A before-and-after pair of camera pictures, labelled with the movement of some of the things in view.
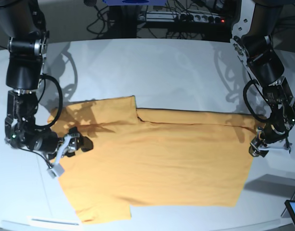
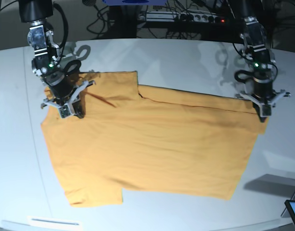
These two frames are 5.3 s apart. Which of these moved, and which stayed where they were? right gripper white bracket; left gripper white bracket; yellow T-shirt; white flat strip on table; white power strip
Moved: yellow T-shirt; right gripper white bracket; left gripper white bracket
Stayed: white power strip; white flat strip on table
